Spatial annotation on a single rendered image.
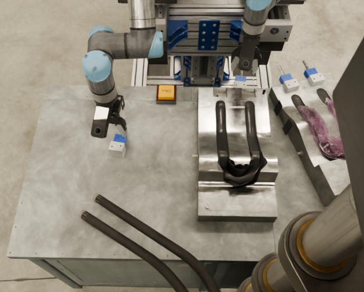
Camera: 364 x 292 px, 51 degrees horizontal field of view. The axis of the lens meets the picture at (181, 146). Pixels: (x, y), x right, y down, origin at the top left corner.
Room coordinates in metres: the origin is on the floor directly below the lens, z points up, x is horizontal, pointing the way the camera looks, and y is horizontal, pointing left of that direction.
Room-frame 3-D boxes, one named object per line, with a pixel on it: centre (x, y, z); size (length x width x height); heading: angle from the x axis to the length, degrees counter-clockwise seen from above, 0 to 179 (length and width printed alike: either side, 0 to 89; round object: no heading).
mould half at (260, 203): (0.66, -0.19, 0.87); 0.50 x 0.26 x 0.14; 179
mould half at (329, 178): (0.73, -0.55, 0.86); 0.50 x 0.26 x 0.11; 16
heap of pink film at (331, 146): (0.74, -0.54, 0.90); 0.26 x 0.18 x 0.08; 16
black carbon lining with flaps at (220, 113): (0.67, -0.20, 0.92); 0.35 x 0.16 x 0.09; 179
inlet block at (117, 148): (0.72, 0.23, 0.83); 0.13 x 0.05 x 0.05; 169
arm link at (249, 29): (0.97, -0.24, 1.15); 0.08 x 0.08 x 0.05
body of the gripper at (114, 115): (0.70, 0.23, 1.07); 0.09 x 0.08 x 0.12; 169
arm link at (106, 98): (0.70, 0.24, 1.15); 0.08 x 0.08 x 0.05
